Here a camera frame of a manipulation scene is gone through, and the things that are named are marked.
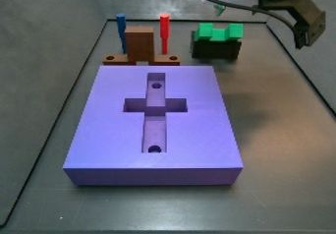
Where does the purple board with cross slot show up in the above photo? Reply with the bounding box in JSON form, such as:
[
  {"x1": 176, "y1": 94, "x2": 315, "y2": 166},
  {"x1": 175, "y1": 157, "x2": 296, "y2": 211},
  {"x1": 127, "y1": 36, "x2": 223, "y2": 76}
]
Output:
[{"x1": 63, "y1": 66, "x2": 243, "y2": 186}]

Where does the green U-shaped block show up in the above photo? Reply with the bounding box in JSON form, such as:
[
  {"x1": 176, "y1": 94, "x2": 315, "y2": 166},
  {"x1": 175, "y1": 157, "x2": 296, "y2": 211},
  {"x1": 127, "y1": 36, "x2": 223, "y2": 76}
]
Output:
[{"x1": 194, "y1": 23, "x2": 244, "y2": 41}]

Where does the red cylindrical peg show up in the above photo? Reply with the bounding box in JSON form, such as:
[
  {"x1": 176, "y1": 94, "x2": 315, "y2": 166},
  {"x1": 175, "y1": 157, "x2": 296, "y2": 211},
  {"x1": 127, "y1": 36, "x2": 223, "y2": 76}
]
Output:
[{"x1": 160, "y1": 14, "x2": 170, "y2": 54}]

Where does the black angle bracket fixture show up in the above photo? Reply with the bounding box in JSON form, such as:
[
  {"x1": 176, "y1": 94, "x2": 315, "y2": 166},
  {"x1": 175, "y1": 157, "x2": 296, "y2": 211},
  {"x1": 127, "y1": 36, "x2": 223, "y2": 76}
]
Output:
[{"x1": 191, "y1": 32, "x2": 242, "y2": 60}]

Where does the brown T-shaped block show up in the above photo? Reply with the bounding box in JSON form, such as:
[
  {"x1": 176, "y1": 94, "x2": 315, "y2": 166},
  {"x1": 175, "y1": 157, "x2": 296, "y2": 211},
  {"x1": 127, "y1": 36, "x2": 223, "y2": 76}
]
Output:
[{"x1": 103, "y1": 27, "x2": 180, "y2": 66}]

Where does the blue cylindrical peg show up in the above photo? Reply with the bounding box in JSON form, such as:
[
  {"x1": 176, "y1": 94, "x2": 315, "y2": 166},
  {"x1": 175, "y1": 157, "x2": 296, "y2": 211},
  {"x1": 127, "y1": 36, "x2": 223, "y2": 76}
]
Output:
[{"x1": 116, "y1": 13, "x2": 127, "y2": 54}]

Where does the black cable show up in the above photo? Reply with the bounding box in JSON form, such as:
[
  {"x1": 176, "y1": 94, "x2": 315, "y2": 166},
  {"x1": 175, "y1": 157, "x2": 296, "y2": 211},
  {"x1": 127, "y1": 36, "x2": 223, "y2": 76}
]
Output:
[{"x1": 178, "y1": 0, "x2": 299, "y2": 33}]

